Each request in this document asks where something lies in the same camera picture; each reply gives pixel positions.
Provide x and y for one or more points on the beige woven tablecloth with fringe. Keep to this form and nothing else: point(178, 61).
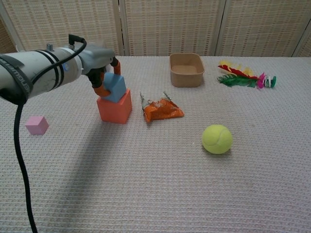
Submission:
point(158, 182)

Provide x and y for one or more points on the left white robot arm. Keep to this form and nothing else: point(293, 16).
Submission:
point(36, 70)

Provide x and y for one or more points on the blue foam cube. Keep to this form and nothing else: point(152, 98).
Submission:
point(117, 88)

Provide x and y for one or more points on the colourful feather shuttlecock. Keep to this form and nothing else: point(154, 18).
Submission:
point(239, 80)

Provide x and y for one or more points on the crumpled orange snack wrapper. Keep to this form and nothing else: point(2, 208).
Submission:
point(162, 110)

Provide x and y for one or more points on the left grey orange-tipped robot hand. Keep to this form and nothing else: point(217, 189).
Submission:
point(97, 57)

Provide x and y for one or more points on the yellow tennis ball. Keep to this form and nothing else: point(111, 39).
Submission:
point(217, 139)

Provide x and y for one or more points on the woven bamboo folding screen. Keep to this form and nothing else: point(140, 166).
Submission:
point(170, 26)

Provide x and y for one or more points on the orange foam cube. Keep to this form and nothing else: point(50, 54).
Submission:
point(114, 111)

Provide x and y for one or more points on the brown paper tray box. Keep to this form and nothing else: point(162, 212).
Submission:
point(185, 72)

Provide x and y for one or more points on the pink foam cube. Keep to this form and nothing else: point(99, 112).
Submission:
point(36, 125)

